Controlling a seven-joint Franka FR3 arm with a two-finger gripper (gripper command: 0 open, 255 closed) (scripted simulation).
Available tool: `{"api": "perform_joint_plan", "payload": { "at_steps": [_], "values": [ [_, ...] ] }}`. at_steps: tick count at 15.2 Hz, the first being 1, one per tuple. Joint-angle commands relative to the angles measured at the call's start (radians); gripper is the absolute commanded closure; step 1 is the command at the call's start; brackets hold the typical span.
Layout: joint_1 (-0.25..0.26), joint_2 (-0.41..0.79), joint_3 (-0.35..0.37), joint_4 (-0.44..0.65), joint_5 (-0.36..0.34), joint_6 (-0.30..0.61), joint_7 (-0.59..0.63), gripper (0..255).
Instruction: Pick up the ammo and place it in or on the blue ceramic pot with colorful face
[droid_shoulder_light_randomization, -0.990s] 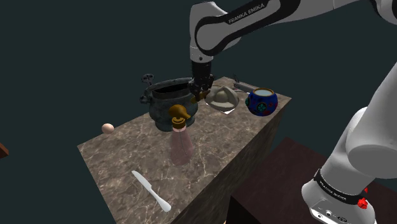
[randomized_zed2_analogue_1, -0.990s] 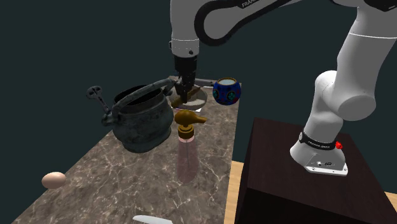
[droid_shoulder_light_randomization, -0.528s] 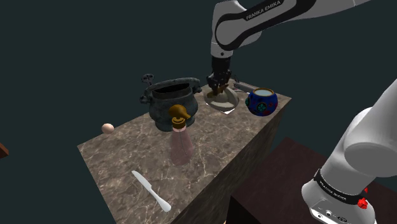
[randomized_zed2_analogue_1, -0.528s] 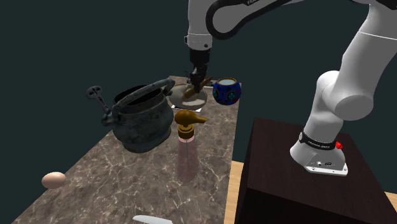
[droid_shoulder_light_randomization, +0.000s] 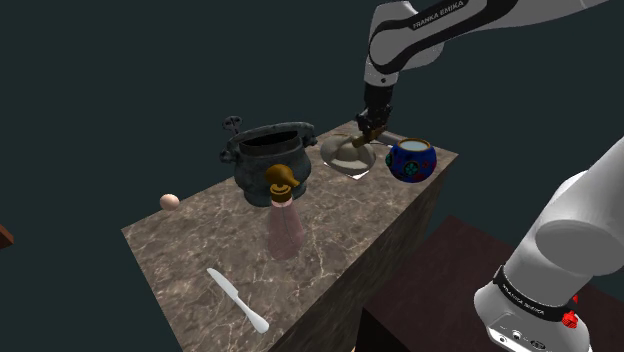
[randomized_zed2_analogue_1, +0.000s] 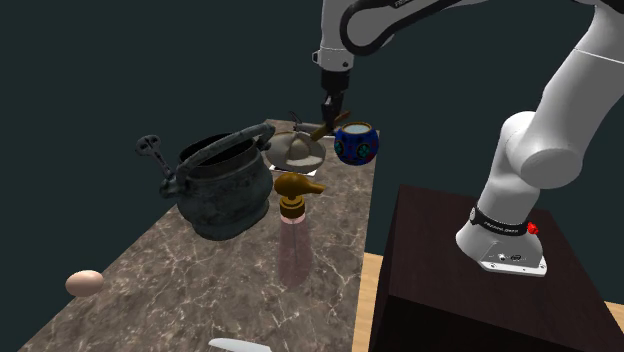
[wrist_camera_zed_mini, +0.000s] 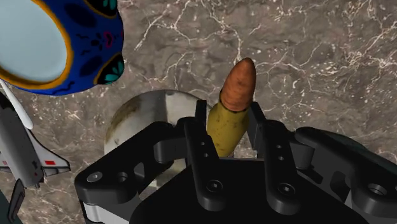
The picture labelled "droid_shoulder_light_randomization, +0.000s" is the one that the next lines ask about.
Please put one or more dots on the beige egg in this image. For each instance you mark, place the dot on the beige egg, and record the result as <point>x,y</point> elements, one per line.
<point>169,202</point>

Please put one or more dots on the white table knife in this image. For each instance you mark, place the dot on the white table knife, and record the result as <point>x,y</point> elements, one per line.
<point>229,290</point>

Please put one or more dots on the blue patterned round vase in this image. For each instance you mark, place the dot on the blue patterned round vase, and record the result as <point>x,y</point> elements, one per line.
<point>412,163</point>

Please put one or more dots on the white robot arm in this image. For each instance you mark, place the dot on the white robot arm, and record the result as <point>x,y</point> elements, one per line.
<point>560,244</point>

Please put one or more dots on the dark bronze cauldron pot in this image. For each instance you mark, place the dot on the dark bronze cauldron pot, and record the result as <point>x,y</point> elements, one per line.
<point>253,170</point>

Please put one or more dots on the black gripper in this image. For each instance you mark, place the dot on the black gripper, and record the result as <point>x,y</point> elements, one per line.
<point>378,102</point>

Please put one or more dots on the dark red robot stand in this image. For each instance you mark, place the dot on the dark red robot stand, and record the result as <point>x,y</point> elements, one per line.
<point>438,273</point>

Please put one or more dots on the silver flat tray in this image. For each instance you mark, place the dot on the silver flat tray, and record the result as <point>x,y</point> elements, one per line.
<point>360,174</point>

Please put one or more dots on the pink spray bottle gold top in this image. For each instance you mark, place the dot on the pink spray bottle gold top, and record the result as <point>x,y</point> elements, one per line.
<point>285,234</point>

